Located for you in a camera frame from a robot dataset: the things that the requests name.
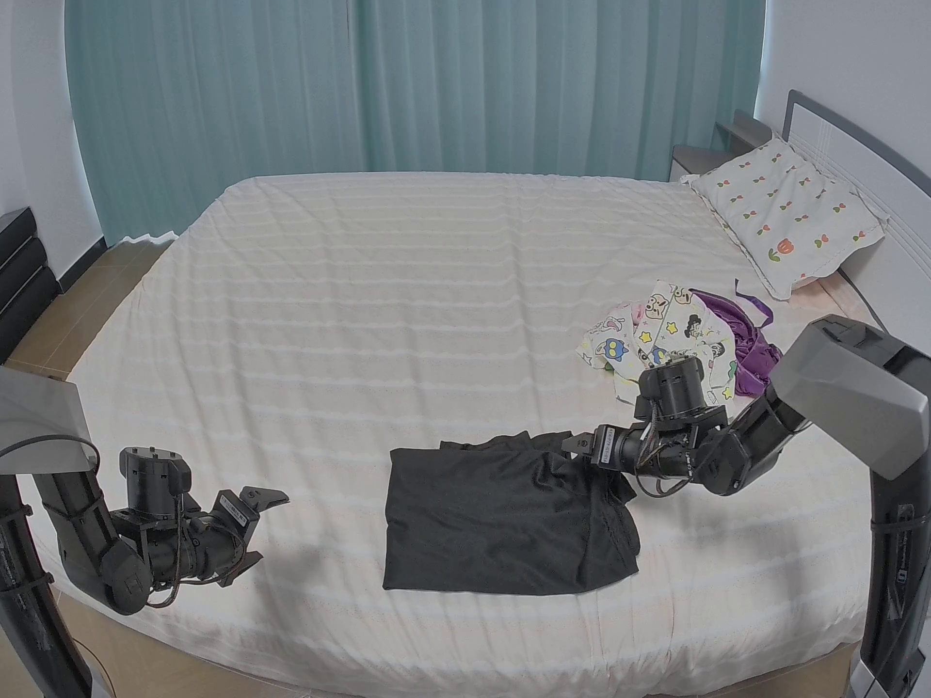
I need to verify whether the grey bedside table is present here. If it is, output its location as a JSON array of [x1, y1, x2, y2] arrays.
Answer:
[[669, 110, 773, 183]]

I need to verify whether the white printed pyjama top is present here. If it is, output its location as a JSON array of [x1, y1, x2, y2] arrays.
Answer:
[[576, 279, 739, 407]]

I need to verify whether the black T-shirt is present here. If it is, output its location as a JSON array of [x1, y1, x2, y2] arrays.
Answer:
[[382, 429, 641, 598]]

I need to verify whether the purple garment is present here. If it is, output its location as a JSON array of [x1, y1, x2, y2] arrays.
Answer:
[[687, 279, 785, 398]]

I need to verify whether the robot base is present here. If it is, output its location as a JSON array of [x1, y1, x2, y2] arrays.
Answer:
[[851, 655, 897, 698]]

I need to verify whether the white printed pillow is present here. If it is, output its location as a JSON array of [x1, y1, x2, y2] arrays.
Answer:
[[680, 137, 887, 301]]

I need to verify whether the bed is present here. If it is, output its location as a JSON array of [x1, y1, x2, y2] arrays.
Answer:
[[54, 88, 931, 692]]

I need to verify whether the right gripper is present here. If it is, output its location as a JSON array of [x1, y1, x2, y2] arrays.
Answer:
[[560, 425, 642, 473]]

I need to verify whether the black chest of drawers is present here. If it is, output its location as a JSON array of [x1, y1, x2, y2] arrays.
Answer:
[[0, 206, 59, 365]]

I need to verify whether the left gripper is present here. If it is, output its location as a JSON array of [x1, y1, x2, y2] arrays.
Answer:
[[178, 488, 291, 585]]

